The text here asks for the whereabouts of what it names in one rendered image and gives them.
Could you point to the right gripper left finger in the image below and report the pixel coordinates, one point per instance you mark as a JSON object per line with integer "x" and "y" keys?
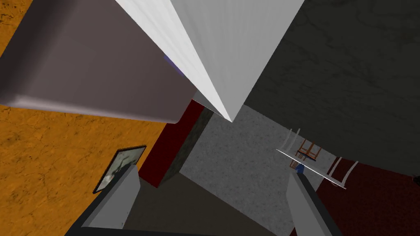
{"x": 115, "y": 203}

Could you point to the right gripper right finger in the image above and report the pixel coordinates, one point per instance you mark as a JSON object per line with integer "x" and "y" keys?
{"x": 303, "y": 209}

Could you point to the white table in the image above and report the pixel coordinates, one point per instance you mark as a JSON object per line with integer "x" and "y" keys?
{"x": 323, "y": 173}

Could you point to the brown wooden chair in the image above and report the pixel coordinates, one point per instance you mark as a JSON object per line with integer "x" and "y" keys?
{"x": 308, "y": 151}

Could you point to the white cabinet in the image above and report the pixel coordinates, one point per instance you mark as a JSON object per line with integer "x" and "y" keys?
{"x": 216, "y": 49}

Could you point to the black-framed wall picture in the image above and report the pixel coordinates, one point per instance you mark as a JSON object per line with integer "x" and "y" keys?
{"x": 119, "y": 164}

